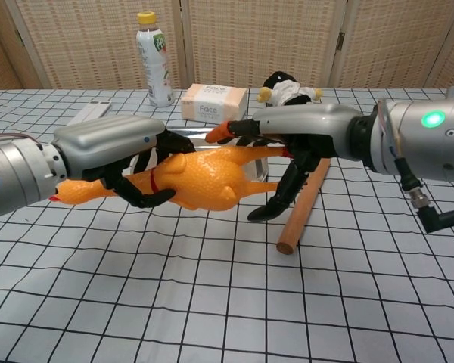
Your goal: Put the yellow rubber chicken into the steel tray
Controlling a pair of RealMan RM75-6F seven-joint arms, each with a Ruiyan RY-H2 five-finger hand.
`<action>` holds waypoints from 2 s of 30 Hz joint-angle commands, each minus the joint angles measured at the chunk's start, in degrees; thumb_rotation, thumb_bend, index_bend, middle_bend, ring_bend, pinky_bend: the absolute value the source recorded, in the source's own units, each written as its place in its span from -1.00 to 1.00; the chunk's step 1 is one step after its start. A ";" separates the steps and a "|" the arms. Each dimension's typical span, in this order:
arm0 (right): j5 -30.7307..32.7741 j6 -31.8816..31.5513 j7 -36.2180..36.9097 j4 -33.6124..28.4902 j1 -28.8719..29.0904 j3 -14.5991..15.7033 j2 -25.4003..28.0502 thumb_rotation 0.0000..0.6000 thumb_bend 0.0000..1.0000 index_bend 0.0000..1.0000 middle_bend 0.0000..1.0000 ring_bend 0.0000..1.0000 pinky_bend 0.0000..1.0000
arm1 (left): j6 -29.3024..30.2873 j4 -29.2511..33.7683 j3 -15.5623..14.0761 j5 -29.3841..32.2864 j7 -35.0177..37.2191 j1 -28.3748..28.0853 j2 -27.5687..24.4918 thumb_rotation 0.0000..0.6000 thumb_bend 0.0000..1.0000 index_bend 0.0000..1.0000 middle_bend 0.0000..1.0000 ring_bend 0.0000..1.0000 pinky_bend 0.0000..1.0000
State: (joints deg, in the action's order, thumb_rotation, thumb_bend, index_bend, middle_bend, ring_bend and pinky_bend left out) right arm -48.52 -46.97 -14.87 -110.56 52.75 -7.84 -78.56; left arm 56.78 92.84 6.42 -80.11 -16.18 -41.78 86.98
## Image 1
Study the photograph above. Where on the light blue checked tablecloth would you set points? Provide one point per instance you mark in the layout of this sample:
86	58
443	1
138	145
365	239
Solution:
227	295

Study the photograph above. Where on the peach tissue pack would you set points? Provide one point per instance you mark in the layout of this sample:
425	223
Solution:
213	102

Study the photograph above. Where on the black white plush doll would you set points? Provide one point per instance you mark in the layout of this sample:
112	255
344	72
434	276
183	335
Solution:
287	90

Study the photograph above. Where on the wooden rolling stick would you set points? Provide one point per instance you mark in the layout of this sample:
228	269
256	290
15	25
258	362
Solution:
302	211

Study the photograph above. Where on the orange rubber toy chicken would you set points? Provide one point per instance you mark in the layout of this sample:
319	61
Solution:
212	174

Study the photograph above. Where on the woven folding screen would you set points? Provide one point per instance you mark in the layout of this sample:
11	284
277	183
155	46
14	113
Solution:
257	41

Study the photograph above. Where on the white folding stand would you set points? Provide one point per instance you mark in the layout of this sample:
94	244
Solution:
91	112

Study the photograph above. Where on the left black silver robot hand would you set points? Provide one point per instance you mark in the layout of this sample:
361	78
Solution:
106	140

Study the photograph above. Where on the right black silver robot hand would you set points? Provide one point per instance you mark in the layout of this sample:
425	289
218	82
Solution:
306	123

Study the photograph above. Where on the white bottle yellow cap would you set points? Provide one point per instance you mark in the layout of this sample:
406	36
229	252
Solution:
157	64

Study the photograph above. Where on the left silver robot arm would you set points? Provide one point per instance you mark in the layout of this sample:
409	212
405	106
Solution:
15	174

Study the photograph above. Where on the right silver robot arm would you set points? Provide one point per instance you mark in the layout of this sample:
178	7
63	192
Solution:
423	140

